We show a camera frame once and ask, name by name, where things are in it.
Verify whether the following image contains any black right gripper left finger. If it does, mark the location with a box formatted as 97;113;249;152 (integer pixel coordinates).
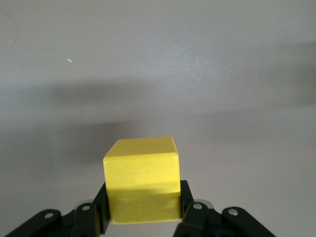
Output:
4;182;112;237

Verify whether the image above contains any yellow wooden block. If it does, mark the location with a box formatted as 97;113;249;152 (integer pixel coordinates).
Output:
102;135;182;226

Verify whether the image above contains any brown table mat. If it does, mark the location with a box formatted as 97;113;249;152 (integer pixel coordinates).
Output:
0;0;316;237

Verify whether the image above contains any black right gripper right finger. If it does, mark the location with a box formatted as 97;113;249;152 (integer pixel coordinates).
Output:
173;180;275;237

